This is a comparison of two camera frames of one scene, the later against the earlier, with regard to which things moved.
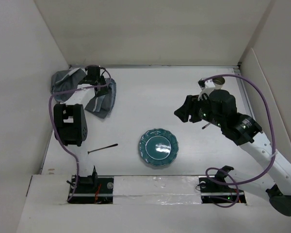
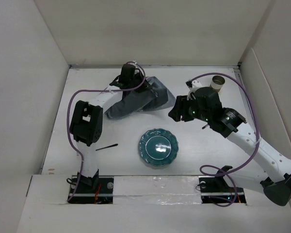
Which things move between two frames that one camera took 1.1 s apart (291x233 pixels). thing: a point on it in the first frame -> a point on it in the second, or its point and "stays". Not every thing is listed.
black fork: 115,144 stays
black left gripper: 103,91 -> 145,86
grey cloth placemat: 65,79 -> 156,97
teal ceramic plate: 158,147 stays
